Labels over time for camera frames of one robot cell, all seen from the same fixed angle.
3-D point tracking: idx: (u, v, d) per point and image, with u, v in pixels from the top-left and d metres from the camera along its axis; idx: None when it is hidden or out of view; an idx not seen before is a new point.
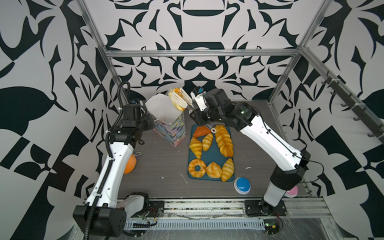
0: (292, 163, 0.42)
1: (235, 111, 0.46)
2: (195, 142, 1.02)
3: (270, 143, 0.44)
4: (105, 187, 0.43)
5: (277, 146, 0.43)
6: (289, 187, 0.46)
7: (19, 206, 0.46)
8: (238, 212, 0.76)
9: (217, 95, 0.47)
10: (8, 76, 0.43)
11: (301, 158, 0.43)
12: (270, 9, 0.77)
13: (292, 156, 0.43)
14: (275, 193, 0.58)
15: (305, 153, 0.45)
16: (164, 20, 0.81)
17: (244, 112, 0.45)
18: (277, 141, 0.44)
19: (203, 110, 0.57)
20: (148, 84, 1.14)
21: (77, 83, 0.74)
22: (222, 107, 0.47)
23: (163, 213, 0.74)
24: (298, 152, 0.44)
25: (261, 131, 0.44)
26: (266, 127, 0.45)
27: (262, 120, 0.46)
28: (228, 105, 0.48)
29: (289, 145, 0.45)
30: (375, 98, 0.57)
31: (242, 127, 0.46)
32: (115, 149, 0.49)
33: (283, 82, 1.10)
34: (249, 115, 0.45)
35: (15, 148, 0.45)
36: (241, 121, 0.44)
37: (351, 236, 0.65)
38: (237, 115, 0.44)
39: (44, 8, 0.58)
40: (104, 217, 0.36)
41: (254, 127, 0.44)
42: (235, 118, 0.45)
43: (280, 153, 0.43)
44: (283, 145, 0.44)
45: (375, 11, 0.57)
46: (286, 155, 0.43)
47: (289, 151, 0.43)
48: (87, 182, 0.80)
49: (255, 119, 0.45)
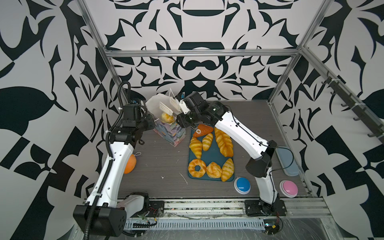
0: (258, 151, 0.49)
1: (208, 109, 0.53)
2: (195, 142, 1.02)
3: (239, 134, 0.50)
4: (105, 187, 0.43)
5: (244, 136, 0.50)
6: (261, 175, 0.52)
7: (19, 207, 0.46)
8: (238, 212, 0.76)
9: (192, 96, 0.54)
10: (7, 76, 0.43)
11: (267, 146, 0.50)
12: (270, 9, 0.77)
13: (259, 145, 0.49)
14: (264, 189, 0.61)
15: (272, 142, 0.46)
16: (164, 20, 0.81)
17: (216, 109, 0.53)
18: (244, 132, 0.50)
19: (186, 112, 0.64)
20: (148, 84, 1.14)
21: (77, 84, 0.74)
22: (197, 106, 0.55)
23: (163, 213, 0.74)
24: (264, 142, 0.50)
25: (230, 124, 0.51)
26: (235, 120, 0.52)
27: (231, 114, 0.53)
28: (204, 105, 0.57)
29: (256, 135, 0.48)
30: (375, 98, 0.57)
31: (215, 123, 0.52)
32: (115, 149, 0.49)
33: (282, 82, 1.10)
34: (222, 111, 0.53)
35: (16, 148, 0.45)
36: (213, 117, 0.51)
37: (351, 236, 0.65)
38: (210, 112, 0.51)
39: (44, 8, 0.58)
40: (105, 216, 0.36)
41: (224, 122, 0.51)
42: (208, 115, 0.52)
43: (247, 142, 0.50)
44: (250, 135, 0.50)
45: (375, 12, 0.57)
46: (253, 144, 0.49)
47: (256, 140, 0.50)
48: (87, 182, 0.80)
49: (226, 115, 0.52)
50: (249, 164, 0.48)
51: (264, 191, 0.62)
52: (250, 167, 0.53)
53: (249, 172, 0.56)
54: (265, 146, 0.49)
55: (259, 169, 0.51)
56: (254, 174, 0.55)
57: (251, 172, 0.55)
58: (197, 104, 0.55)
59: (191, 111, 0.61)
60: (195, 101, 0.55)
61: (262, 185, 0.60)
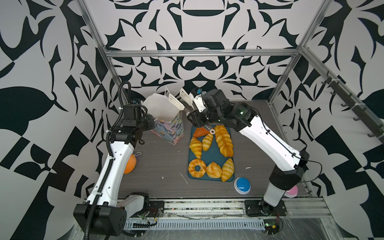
0: (291, 164, 0.42)
1: (235, 111, 0.45)
2: (195, 142, 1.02)
3: (270, 144, 0.44)
4: (105, 186, 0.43)
5: (276, 146, 0.43)
6: (288, 187, 0.46)
7: (19, 207, 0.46)
8: (238, 212, 0.76)
9: (215, 96, 0.46)
10: (7, 76, 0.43)
11: (300, 158, 0.44)
12: (270, 9, 0.77)
13: (292, 157, 0.43)
14: (275, 193, 0.58)
15: (304, 153, 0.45)
16: (164, 20, 0.81)
17: (244, 112, 0.45)
18: (276, 141, 0.44)
19: (202, 110, 0.56)
20: (148, 84, 1.14)
21: (77, 84, 0.74)
22: (221, 108, 0.47)
23: (163, 213, 0.74)
24: (297, 153, 0.44)
25: (260, 131, 0.44)
26: (265, 127, 0.45)
27: (260, 119, 0.46)
28: (227, 106, 0.48)
29: (287, 145, 0.45)
30: (375, 99, 0.57)
31: (242, 128, 0.45)
32: (115, 148, 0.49)
33: (283, 82, 1.10)
34: (249, 115, 0.45)
35: (15, 148, 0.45)
36: (241, 122, 0.44)
37: (351, 236, 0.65)
38: (237, 116, 0.44)
39: (44, 8, 0.58)
40: (105, 215, 0.36)
41: (254, 128, 0.44)
42: (234, 119, 0.45)
43: (279, 153, 0.43)
44: (282, 146, 0.44)
45: (375, 12, 0.57)
46: (285, 156, 0.43)
47: (288, 152, 0.43)
48: (87, 182, 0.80)
49: (255, 120, 0.45)
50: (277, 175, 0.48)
51: (273, 196, 0.60)
52: (276, 177, 0.48)
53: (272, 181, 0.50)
54: (299, 159, 0.43)
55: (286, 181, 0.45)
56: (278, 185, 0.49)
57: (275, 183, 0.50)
58: (220, 105, 0.47)
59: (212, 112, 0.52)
60: (217, 102, 0.47)
61: (273, 190, 0.57)
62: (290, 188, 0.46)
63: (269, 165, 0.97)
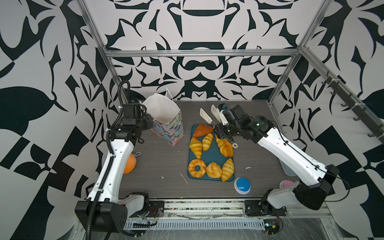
0: (315, 177, 0.41)
1: (252, 124, 0.49)
2: (195, 142, 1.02)
3: (287, 153, 0.44)
4: (107, 182, 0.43)
5: (296, 157, 0.43)
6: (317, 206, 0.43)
7: (19, 207, 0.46)
8: (238, 212, 0.76)
9: (234, 110, 0.52)
10: (8, 76, 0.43)
11: (325, 172, 0.41)
12: (270, 9, 0.77)
13: (315, 170, 0.41)
14: (284, 200, 0.57)
15: (331, 167, 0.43)
16: (164, 20, 0.81)
17: (260, 124, 0.48)
18: (296, 153, 0.44)
19: (225, 124, 0.62)
20: (148, 84, 1.14)
21: (77, 84, 0.74)
22: (239, 120, 0.52)
23: (163, 213, 0.74)
24: (322, 166, 0.42)
25: (277, 142, 0.45)
26: (283, 138, 0.46)
27: (278, 131, 0.47)
28: (245, 118, 0.53)
29: (311, 159, 0.43)
30: (375, 98, 0.57)
31: (259, 139, 0.48)
32: (116, 146, 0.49)
33: (283, 82, 1.10)
34: (266, 127, 0.48)
35: (15, 148, 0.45)
36: (257, 133, 0.47)
37: (351, 236, 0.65)
38: (254, 128, 0.48)
39: (44, 8, 0.58)
40: (106, 212, 0.36)
41: (270, 139, 0.46)
42: (251, 130, 0.48)
43: (300, 165, 0.43)
44: (304, 158, 0.43)
45: (375, 12, 0.57)
46: (307, 168, 0.42)
47: (311, 164, 0.42)
48: (87, 182, 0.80)
49: (271, 131, 0.47)
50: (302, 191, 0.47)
51: (281, 202, 0.59)
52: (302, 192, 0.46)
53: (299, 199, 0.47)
54: (324, 173, 0.41)
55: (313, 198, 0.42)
56: (306, 203, 0.46)
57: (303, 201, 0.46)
58: (238, 118, 0.53)
59: (231, 124, 0.59)
60: (236, 115, 0.53)
61: (284, 198, 0.56)
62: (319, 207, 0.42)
63: (269, 165, 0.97)
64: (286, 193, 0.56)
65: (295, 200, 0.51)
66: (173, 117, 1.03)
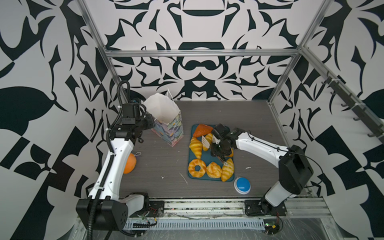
0: (277, 155, 0.48)
1: (229, 134, 0.64)
2: (195, 142, 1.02)
3: (255, 146, 0.55)
4: (107, 180, 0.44)
5: (261, 147, 0.53)
6: (295, 185, 0.45)
7: (19, 207, 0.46)
8: (238, 212, 0.76)
9: (216, 127, 0.70)
10: (8, 76, 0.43)
11: (286, 150, 0.49)
12: (270, 9, 0.77)
13: (277, 151, 0.50)
14: (279, 195, 0.58)
15: (294, 147, 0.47)
16: (164, 20, 0.81)
17: (234, 132, 0.64)
18: (261, 144, 0.54)
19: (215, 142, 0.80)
20: (148, 84, 1.14)
21: (77, 84, 0.74)
22: (219, 133, 0.71)
23: (163, 213, 0.74)
24: (283, 147, 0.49)
25: (247, 140, 0.58)
26: (250, 136, 0.60)
27: (247, 133, 0.61)
28: (225, 131, 0.69)
29: (275, 144, 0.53)
30: (376, 99, 0.57)
31: (236, 144, 0.62)
32: (116, 144, 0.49)
33: (282, 82, 1.10)
34: (237, 132, 0.64)
35: (16, 148, 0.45)
36: (233, 141, 0.62)
37: (351, 236, 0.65)
38: (230, 136, 0.63)
39: (44, 8, 0.58)
40: (107, 209, 0.36)
41: (242, 139, 0.59)
42: (229, 139, 0.63)
43: (265, 151, 0.52)
44: (268, 145, 0.53)
45: (375, 12, 0.57)
46: (270, 151, 0.51)
47: (273, 148, 0.51)
48: (88, 182, 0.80)
49: (242, 135, 0.61)
50: (281, 177, 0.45)
51: (279, 199, 0.60)
52: (283, 177, 0.48)
53: (287, 191, 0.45)
54: (285, 151, 0.49)
55: (289, 179, 0.46)
56: (291, 188, 0.47)
57: (287, 188, 0.49)
58: (220, 133, 0.71)
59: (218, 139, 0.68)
60: (219, 131, 0.70)
61: (280, 192, 0.57)
62: (298, 185, 0.44)
63: (269, 165, 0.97)
64: (280, 186, 0.55)
65: (288, 193, 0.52)
66: (173, 117, 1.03)
